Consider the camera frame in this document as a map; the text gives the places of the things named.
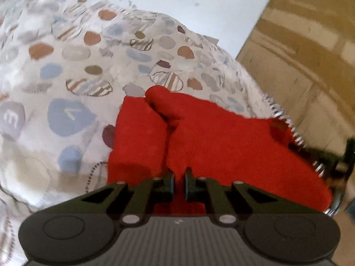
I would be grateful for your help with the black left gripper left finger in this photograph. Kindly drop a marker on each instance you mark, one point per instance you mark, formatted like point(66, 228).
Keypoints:
point(130, 205)

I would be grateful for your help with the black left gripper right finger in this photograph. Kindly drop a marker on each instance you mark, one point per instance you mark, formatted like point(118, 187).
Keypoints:
point(227, 205)

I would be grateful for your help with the red knit garment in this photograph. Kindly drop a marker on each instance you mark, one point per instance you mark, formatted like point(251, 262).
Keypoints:
point(167, 130)

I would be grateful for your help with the wooden wardrobe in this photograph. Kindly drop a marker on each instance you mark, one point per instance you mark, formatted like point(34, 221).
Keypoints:
point(301, 53)

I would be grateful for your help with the patterned white duvet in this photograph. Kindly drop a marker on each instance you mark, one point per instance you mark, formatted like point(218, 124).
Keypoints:
point(66, 66)

